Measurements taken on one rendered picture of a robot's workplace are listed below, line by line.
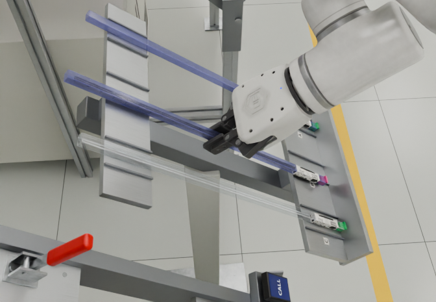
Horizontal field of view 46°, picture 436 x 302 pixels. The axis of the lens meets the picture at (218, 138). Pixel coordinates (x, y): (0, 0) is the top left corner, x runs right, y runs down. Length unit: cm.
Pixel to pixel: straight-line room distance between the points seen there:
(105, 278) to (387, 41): 45
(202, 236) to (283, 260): 65
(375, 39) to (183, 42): 164
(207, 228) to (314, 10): 53
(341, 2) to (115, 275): 44
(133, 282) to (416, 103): 165
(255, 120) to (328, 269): 104
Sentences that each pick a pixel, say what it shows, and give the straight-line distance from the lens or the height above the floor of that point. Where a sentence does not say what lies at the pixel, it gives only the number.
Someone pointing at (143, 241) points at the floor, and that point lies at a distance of 171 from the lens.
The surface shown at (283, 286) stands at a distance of 81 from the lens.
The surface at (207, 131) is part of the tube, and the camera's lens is 76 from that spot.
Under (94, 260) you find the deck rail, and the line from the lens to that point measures 62.
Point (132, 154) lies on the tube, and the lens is 65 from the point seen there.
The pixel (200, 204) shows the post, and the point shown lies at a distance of 95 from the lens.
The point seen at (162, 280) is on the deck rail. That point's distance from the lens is 68.
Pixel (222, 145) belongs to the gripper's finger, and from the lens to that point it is 76.
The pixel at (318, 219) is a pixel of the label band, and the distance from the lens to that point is 87.
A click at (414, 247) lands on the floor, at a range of 180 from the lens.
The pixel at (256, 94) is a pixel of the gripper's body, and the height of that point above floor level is 99.
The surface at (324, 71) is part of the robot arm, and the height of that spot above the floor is 106.
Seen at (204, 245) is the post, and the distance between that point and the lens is 112.
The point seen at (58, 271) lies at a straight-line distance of 61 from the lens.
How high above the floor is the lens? 154
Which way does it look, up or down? 55 degrees down
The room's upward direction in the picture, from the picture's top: straight up
